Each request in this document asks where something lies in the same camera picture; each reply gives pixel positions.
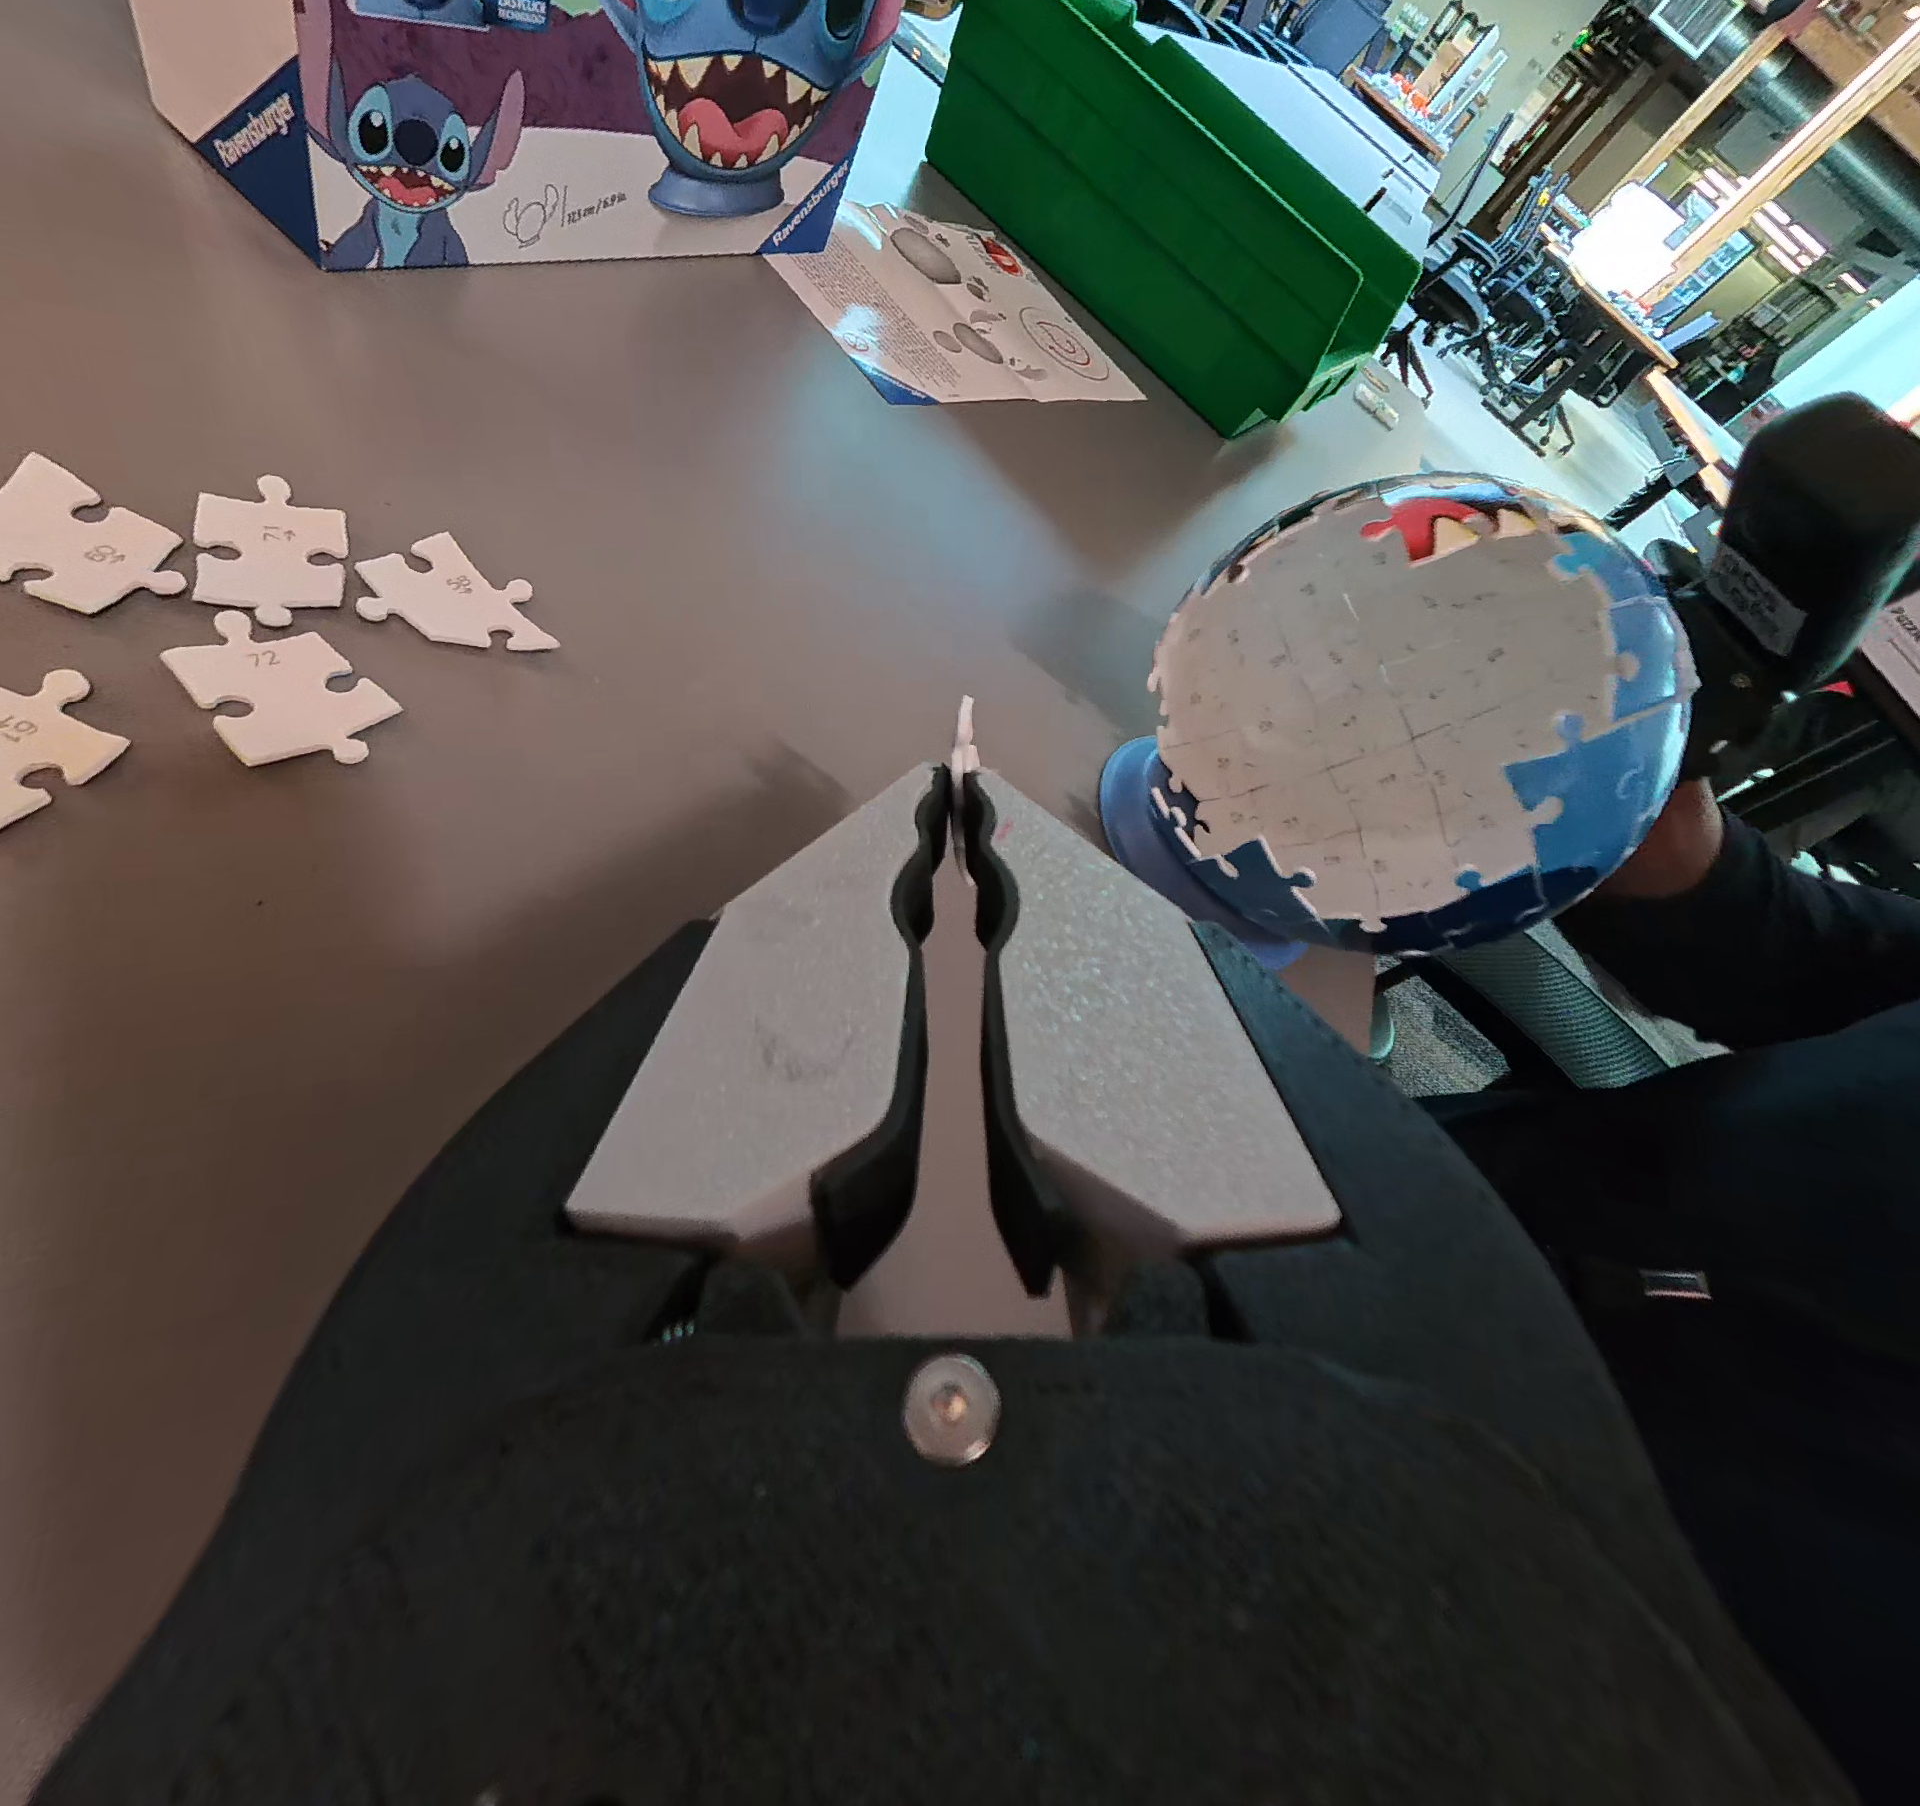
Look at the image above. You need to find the green plastic bin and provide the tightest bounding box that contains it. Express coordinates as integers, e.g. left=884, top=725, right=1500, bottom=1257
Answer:
left=925, top=0, right=1425, bottom=441

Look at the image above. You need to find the white instruction leaflet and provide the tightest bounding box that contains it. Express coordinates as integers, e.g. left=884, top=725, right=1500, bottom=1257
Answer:
left=765, top=197, right=1150, bottom=408

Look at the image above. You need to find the blue cartoon puzzle ball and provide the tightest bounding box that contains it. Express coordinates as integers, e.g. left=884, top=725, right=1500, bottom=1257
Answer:
left=1146, top=475, right=1700, bottom=957

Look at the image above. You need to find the white puzzle piece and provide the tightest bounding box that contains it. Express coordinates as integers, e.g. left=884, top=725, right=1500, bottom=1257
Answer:
left=353, top=531, right=563, bottom=657
left=0, top=666, right=132, bottom=834
left=190, top=475, right=351, bottom=628
left=160, top=610, right=405, bottom=768
left=0, top=451, right=190, bottom=618
left=944, top=696, right=987, bottom=878

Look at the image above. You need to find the framed white sign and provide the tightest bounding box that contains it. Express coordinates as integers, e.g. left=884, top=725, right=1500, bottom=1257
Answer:
left=1853, top=590, right=1920, bottom=716

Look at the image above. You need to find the black office chair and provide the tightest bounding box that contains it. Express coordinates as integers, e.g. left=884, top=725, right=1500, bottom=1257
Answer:
left=1380, top=222, right=1579, bottom=415

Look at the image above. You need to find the person's right forearm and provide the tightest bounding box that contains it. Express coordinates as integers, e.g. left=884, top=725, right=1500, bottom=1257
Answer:
left=1560, top=782, right=1920, bottom=1057

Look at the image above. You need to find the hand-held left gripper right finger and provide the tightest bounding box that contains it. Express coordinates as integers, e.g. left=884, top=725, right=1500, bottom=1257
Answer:
left=964, top=768, right=1343, bottom=1303

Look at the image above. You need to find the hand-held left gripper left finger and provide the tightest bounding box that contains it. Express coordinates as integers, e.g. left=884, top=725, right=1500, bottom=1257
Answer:
left=567, top=763, right=959, bottom=1295

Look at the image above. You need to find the cartoon printed puzzle box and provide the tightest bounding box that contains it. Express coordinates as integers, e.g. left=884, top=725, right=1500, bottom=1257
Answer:
left=103, top=0, right=948, bottom=275

